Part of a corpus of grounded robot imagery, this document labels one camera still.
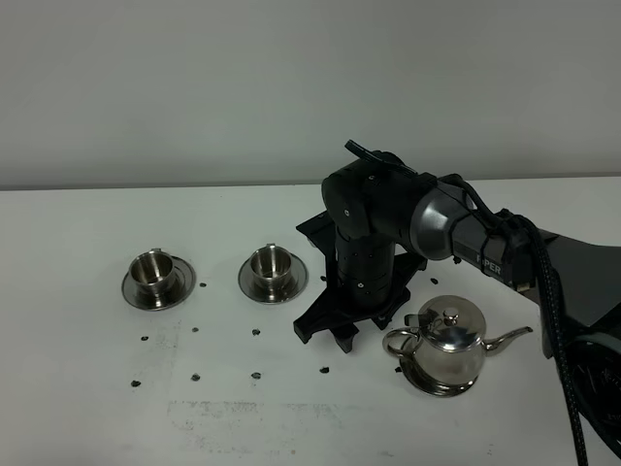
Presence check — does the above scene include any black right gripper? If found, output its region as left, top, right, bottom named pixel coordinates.
left=293, top=212, right=427, bottom=353

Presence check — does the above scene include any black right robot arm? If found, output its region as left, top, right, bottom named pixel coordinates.
left=293, top=141, right=620, bottom=356

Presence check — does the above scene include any stainless steel teapot saucer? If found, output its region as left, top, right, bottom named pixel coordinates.
left=399, top=355, right=483, bottom=397

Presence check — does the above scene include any right stainless steel saucer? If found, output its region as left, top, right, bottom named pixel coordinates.
left=238, top=254, right=309, bottom=305

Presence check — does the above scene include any right stainless steel teacup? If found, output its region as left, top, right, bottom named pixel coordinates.
left=250, top=244, right=292, bottom=302

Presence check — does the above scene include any stainless steel teacup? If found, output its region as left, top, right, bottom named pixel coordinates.
left=250, top=244, right=292, bottom=302
left=128, top=249, right=176, bottom=309

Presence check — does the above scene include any left stainless steel saucer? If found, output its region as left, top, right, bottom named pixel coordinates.
left=121, top=255, right=196, bottom=312

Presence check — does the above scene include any left stainless steel teacup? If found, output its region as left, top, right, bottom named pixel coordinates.
left=128, top=249, right=176, bottom=309

